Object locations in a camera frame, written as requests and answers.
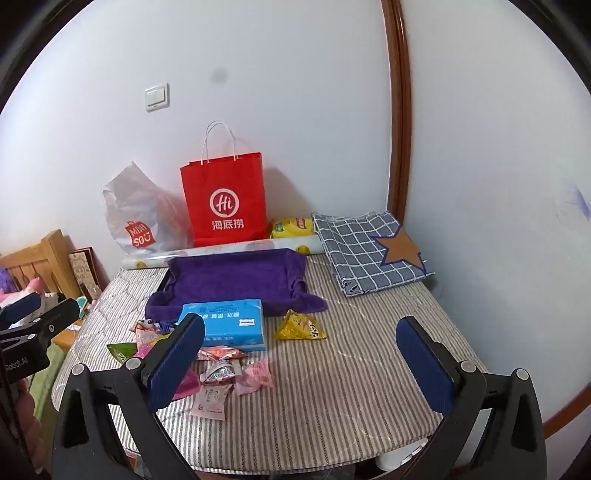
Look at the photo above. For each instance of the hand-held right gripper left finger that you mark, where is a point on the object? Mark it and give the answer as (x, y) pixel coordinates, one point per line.
(178, 360)

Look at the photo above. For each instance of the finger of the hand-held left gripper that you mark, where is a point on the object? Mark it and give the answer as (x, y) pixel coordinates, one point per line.
(21, 308)
(53, 319)

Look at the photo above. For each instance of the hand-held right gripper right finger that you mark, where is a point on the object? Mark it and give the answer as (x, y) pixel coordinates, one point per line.
(425, 364)

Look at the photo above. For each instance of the large pink yellow snack packet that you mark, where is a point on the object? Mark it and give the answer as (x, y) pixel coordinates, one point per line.
(188, 386)

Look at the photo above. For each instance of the dark blue snack packet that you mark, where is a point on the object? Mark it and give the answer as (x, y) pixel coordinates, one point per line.
(165, 326)

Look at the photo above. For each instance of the orange red snack packet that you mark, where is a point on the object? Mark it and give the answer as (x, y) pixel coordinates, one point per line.
(221, 354)

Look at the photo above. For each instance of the small white silver snack packet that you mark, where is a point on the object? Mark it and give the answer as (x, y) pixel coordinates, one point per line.
(221, 371)

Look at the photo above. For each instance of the white pink snack packet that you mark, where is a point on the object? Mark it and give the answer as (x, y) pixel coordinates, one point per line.
(210, 401)

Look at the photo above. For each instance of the green snack packet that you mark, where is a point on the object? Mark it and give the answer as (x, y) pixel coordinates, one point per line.
(121, 353)

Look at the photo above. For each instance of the small pink snack packet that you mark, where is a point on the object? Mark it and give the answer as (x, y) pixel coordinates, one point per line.
(256, 376)

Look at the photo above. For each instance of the purple towel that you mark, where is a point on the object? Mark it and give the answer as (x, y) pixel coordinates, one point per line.
(231, 277)

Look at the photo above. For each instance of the yellow triangular snack packet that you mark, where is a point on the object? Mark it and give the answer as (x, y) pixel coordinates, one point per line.
(298, 328)

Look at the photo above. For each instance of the person's left hand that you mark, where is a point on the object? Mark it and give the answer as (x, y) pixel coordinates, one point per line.
(30, 429)

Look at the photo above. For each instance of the pink white soft toy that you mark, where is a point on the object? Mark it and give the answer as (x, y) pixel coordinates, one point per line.
(23, 290)

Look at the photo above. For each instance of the wooden nightstand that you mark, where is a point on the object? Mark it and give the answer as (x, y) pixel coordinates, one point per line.
(64, 333)

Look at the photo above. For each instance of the wooden headboard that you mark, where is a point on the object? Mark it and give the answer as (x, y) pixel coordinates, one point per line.
(51, 254)

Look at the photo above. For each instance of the blue tissue pack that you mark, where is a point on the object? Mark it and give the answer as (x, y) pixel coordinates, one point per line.
(231, 323)

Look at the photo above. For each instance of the white container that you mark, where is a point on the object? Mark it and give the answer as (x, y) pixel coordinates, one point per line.
(401, 457)

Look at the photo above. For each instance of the fruit print paper roll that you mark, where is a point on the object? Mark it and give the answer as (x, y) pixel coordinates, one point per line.
(231, 246)

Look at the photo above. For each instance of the white plastic shopping bag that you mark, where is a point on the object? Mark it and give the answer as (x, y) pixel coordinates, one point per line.
(134, 212)

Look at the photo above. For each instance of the grey checked cloth with star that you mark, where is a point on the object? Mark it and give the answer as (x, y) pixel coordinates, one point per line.
(351, 249)

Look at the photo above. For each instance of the brown wooden baseboard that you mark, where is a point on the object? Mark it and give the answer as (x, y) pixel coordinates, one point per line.
(568, 406)

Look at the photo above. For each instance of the yellow snack bag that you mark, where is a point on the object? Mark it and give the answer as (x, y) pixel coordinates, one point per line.
(291, 227)

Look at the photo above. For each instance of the red paper bag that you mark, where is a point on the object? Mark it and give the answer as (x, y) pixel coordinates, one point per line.
(221, 184)

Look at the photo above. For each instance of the brown picture frame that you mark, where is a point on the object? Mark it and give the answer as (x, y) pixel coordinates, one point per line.
(83, 272)

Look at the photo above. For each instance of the white light switch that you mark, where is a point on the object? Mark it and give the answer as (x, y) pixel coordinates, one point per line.
(157, 97)

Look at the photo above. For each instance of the brown wooden door frame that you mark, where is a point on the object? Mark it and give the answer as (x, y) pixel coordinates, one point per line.
(397, 115)

